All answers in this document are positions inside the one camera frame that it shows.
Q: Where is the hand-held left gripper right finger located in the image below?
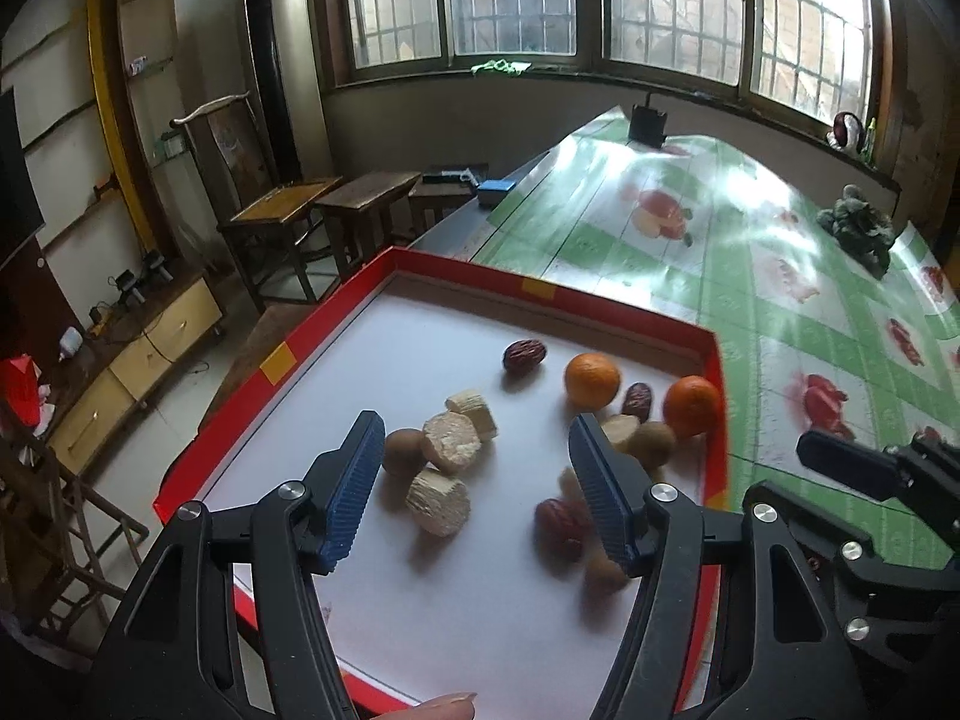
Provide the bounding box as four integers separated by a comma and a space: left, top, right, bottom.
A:
568, 412, 871, 720

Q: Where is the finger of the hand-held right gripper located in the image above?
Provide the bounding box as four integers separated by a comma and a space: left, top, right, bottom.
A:
796, 427, 960, 522
806, 536, 960, 608

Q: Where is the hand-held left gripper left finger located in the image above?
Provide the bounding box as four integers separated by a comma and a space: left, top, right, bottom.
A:
82, 410, 387, 720

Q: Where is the large brown kiwi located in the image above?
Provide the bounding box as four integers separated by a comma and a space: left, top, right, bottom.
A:
383, 427, 425, 475

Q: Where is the small brown kiwi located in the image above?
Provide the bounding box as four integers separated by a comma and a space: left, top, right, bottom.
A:
583, 547, 631, 592
628, 421, 677, 466

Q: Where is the large orange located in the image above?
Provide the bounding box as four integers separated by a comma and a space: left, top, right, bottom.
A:
564, 352, 623, 413

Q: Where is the small orange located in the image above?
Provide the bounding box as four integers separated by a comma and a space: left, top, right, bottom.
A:
663, 375, 725, 440

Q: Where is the red cardboard box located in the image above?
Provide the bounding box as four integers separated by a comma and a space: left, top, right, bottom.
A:
154, 246, 728, 717

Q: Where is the person's left hand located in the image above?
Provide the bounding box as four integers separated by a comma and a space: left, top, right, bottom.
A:
405, 692, 479, 720

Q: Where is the dark green leafy vegetable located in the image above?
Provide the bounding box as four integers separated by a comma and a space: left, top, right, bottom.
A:
816, 184, 895, 275

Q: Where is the yellow drawer cabinet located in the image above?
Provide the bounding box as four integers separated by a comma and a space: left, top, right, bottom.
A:
45, 270, 230, 477

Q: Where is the wooden folding rack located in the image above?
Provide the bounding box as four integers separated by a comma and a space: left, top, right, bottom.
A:
0, 397, 151, 638

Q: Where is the wooden armchair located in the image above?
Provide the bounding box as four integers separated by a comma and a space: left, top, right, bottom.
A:
171, 90, 346, 316

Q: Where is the dark wooden stool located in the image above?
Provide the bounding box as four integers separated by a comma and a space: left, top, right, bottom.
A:
315, 171, 422, 282
409, 180, 481, 237

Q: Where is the plastic bag with red contents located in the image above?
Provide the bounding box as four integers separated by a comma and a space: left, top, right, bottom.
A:
827, 111, 863, 155

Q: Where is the small black box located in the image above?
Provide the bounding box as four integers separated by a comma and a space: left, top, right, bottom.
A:
628, 94, 668, 145

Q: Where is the standing air conditioner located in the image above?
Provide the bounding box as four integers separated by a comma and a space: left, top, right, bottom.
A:
236, 0, 335, 181

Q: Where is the yellow pole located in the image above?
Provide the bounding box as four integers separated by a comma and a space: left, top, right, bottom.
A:
85, 0, 162, 260

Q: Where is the barred window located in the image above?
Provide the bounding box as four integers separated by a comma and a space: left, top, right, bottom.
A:
322, 0, 901, 136

